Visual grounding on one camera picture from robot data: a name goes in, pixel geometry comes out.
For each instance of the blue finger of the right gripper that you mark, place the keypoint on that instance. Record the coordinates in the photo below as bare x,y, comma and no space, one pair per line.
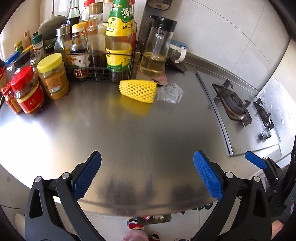
256,160

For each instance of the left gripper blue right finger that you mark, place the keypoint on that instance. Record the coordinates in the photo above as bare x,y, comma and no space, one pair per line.
211,178

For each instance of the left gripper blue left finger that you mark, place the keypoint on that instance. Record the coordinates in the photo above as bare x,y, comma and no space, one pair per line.
83,175

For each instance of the grey trash bin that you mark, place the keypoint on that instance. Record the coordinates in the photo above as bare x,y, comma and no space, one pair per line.
156,219

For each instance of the stainless gas stove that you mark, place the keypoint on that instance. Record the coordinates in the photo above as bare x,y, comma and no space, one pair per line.
245,123

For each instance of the red bow slipper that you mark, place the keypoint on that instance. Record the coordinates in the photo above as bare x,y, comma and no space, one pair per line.
132,224

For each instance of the pink fleece leg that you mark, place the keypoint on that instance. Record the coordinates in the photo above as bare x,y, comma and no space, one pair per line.
135,235

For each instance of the clear plastic wrapper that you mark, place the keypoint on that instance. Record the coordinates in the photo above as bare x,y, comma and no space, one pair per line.
171,93

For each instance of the red lid chili sauce jar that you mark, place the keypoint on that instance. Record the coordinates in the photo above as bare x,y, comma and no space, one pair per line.
28,90

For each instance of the yellow foam fruit net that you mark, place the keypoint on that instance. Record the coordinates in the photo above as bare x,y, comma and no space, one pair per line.
140,90

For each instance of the yellow lid seasoning jar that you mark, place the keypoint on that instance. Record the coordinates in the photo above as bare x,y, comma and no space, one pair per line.
53,76

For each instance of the small red chili jar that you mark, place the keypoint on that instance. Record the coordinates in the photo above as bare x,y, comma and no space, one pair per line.
9,96

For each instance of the small dark sauce bottle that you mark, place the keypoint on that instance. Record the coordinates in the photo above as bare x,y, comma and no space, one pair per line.
79,52

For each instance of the glass oil dispenser black lid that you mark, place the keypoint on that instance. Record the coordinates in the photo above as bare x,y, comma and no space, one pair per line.
157,45

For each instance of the steel cap glass cruet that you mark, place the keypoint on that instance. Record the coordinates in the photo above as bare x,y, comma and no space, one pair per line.
63,44

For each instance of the green cap spice jar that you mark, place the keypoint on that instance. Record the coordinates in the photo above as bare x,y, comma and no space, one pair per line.
38,46

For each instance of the gold cap glass bottle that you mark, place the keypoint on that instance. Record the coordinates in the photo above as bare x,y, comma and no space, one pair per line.
96,36

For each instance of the large green label vinegar bottle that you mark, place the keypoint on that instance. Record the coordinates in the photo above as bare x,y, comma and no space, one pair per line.
119,36

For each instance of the grey ladle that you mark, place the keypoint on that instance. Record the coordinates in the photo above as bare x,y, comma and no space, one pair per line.
48,28

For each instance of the red cap bottle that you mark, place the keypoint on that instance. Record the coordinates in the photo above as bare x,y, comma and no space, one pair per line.
85,13

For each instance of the dark soy sauce bottle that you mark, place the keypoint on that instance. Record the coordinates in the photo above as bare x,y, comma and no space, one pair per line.
74,13

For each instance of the black wire rack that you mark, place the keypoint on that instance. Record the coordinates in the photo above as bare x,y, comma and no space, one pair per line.
103,75

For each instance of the clear container white handle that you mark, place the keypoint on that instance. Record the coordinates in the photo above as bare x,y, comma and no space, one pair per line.
177,51

